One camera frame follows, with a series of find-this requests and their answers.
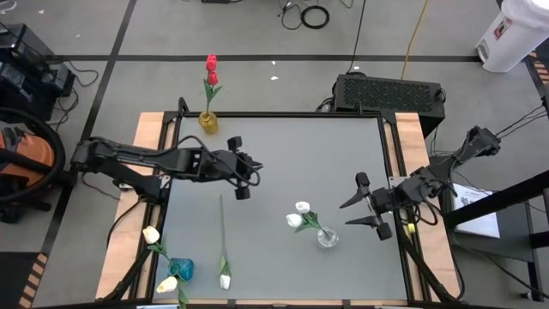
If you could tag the white plastic bin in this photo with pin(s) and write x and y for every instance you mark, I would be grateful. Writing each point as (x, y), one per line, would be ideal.
(514, 34)

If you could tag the clear glass vase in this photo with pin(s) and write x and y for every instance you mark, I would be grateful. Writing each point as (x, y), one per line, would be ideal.
(327, 239)

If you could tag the hazard striped floor mat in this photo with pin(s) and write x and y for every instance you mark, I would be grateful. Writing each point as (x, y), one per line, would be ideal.
(541, 68)
(17, 279)

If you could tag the white artificial tulip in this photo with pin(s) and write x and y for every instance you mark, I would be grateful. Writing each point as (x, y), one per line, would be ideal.
(225, 281)
(303, 207)
(294, 220)

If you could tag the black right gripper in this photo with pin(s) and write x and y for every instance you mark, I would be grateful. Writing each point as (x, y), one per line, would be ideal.
(386, 199)

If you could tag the black perforated computer case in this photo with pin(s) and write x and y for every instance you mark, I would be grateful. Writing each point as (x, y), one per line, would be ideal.
(388, 94)

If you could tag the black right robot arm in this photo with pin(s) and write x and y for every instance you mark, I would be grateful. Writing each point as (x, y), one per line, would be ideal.
(472, 150)

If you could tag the red artificial tulip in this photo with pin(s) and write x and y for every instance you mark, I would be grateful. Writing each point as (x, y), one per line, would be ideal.
(211, 62)
(212, 78)

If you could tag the orange vacuum cleaner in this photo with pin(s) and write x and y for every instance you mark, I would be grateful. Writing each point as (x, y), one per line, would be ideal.
(50, 122)

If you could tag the white paper sheet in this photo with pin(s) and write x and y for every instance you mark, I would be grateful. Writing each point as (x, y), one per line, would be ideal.
(476, 214)

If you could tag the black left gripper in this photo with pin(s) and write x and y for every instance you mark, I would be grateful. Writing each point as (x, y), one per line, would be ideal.
(214, 165)

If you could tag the yellow glass vase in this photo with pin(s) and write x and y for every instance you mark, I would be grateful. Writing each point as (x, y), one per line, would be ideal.
(208, 123)

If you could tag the orange shop vacuum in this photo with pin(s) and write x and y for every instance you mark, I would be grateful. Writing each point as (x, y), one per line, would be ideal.
(30, 152)

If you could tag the black metal cart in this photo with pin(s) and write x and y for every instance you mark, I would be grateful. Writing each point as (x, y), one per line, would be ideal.
(514, 234)

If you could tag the wooden table side board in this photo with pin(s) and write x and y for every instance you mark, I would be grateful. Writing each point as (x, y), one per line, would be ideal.
(409, 122)
(148, 124)

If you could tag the peach artificial tulip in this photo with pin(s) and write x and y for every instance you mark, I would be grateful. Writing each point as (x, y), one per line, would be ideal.
(167, 284)
(151, 234)

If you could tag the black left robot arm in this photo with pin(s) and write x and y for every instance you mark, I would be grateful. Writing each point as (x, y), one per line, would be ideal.
(128, 156)

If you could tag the black equipment cases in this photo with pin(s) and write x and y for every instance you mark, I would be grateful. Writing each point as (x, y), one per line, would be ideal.
(30, 73)

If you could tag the blue glass vase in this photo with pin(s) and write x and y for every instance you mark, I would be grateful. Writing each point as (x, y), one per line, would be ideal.
(182, 269)

